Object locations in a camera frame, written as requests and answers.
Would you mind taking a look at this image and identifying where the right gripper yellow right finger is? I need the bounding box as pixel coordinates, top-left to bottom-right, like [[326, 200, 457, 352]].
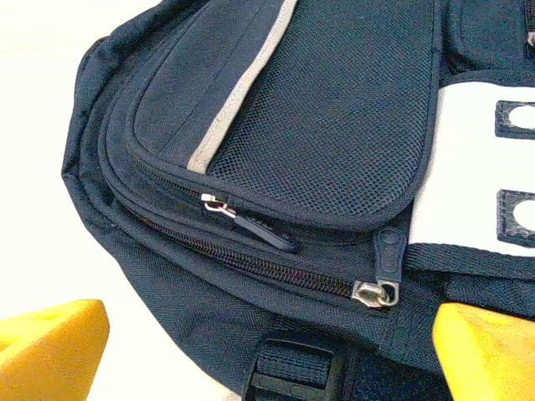
[[432, 302, 535, 401]]

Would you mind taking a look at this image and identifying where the round-ended black zipper pull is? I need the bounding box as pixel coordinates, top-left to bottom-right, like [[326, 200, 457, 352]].
[[352, 227, 405, 310]]

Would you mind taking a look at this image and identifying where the long black zipper pull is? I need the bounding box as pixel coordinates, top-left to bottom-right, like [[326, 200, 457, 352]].
[[200, 192, 300, 254]]

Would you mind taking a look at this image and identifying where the navy blue backpack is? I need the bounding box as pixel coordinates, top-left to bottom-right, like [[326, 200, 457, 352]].
[[60, 0, 535, 401]]

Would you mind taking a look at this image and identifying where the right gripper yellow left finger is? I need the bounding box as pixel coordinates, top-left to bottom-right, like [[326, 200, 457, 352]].
[[0, 298, 110, 401]]

